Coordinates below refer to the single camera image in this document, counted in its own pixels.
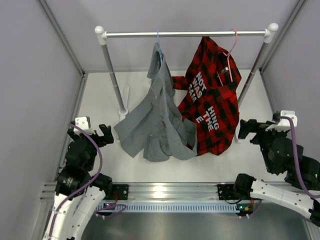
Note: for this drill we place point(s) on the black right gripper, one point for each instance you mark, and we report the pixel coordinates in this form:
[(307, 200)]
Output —
[(252, 126)]

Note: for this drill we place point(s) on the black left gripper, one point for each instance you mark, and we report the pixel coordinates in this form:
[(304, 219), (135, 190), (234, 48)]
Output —
[(106, 131)]

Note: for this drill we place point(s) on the grey button shirt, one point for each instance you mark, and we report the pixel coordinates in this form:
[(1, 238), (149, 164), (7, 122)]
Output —
[(156, 125)]

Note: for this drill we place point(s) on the blue wire hanger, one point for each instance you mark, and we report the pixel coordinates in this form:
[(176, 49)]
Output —
[(158, 41)]

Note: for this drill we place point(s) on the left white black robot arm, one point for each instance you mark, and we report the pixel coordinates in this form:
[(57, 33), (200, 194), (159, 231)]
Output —
[(80, 186)]

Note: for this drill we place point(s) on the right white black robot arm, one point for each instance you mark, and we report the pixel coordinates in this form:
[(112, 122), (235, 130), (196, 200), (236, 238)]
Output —
[(282, 155)]

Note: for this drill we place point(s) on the red black plaid shirt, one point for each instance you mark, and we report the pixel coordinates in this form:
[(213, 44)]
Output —
[(211, 101)]

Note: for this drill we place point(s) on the silver clothes rack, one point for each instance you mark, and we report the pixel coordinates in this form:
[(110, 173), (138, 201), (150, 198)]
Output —
[(122, 98)]

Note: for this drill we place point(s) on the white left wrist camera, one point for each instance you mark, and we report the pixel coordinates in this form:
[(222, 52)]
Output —
[(84, 123)]

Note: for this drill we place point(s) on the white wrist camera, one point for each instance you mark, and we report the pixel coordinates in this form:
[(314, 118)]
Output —
[(283, 121), (84, 123)]

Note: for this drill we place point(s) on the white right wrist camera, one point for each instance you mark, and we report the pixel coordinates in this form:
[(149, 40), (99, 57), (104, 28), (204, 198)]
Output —
[(283, 121)]

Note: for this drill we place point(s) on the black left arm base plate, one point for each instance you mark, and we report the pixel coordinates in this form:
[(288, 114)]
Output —
[(119, 192)]

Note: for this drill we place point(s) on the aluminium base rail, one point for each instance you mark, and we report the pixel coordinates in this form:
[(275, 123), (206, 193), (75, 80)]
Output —
[(167, 192)]

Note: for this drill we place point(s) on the slotted grey cable duct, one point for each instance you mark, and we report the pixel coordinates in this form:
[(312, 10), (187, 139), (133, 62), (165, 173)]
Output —
[(171, 207)]

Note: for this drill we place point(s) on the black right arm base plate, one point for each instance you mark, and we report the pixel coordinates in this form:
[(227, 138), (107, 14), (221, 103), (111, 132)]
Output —
[(227, 192)]

